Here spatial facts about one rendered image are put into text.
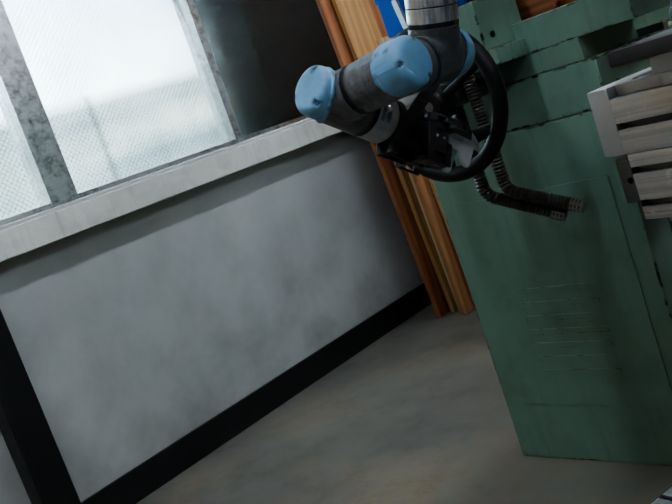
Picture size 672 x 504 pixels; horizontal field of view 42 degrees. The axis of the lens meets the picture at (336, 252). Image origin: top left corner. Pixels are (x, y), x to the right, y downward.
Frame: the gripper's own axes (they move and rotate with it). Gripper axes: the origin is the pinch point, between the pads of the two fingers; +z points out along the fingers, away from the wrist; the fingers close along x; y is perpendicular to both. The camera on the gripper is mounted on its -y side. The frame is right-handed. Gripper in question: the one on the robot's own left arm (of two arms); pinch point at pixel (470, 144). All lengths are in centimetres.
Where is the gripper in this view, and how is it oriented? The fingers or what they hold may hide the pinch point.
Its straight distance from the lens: 149.9
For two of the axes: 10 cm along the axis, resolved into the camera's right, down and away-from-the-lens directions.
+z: 7.5, 2.0, 6.4
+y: -0.7, 9.7, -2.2
